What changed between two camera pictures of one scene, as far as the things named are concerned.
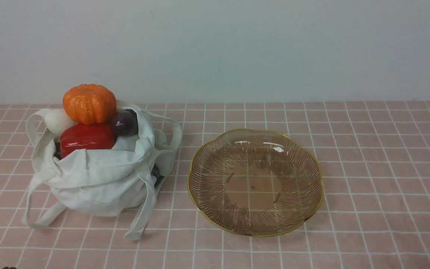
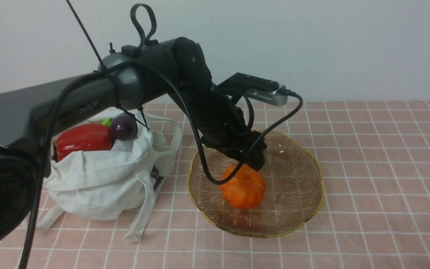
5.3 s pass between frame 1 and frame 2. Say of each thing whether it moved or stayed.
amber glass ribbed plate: stayed
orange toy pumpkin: moved
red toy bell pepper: stayed
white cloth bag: stayed
